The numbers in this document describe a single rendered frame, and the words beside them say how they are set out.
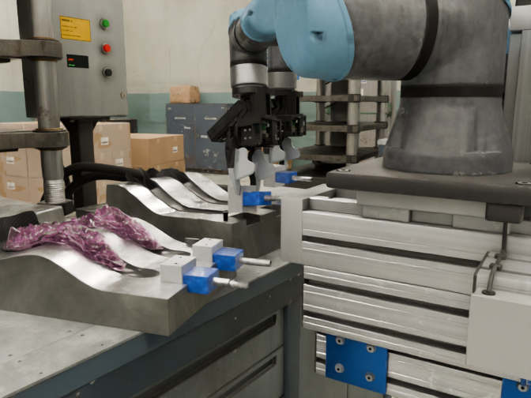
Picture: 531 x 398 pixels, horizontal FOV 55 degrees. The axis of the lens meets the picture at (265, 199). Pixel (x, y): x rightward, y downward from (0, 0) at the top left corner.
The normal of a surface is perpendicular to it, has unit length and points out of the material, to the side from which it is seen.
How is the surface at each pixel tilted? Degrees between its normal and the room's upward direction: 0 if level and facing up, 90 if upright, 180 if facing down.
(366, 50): 123
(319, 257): 90
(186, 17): 90
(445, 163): 90
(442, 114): 72
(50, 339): 0
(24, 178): 88
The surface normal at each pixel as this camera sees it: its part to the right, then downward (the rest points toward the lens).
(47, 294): -0.31, 0.18
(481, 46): 0.18, 0.18
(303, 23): -0.94, 0.18
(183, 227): -0.58, 0.15
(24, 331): 0.00, -0.98
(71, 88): 0.82, 0.11
